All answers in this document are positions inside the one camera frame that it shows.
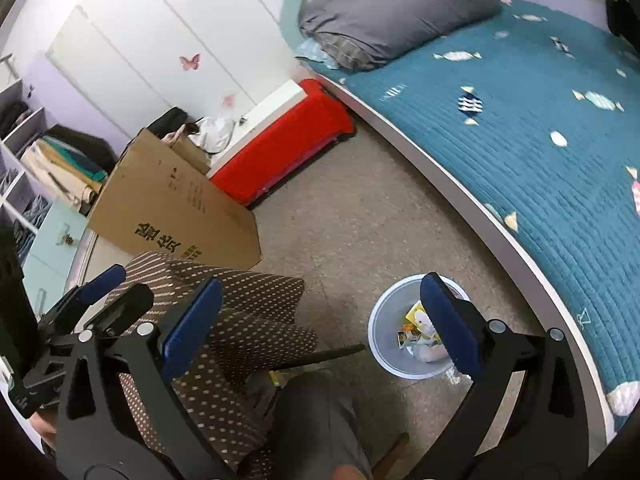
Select translucent trash bin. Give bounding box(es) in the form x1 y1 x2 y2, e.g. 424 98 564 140
368 274 454 380

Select mint green drawer unit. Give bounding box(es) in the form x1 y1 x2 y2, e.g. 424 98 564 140
23 200 87 318

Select brown polka dot tablecloth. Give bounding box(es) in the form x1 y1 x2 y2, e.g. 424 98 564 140
106 252 317 479

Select brown cardboard box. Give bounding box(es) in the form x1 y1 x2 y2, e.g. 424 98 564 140
88 129 262 269

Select hanging clothes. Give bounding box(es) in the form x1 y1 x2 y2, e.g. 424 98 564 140
20 125 117 214

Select white open shelf unit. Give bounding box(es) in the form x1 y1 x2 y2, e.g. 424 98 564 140
1 53 54 263

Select person's grey shorts leg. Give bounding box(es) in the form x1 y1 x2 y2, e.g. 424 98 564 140
238 368 372 479

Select white plastic bag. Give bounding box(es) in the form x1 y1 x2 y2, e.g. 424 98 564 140
189 117 235 155

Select red storage box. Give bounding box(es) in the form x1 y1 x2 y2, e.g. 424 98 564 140
209 79 355 206

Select teal bed sheet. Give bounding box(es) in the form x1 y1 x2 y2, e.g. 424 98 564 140
317 0 639 417

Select grey folded blanket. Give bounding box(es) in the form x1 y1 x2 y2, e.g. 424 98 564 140
299 0 501 72

